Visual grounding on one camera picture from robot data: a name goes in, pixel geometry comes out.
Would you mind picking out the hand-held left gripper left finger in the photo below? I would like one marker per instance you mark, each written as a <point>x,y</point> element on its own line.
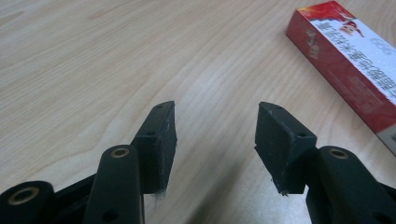
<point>157,149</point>

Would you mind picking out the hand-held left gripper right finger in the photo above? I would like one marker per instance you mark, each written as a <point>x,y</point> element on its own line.
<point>277,146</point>

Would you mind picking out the red and white medicine box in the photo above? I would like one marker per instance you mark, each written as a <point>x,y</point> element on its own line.
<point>345,59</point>

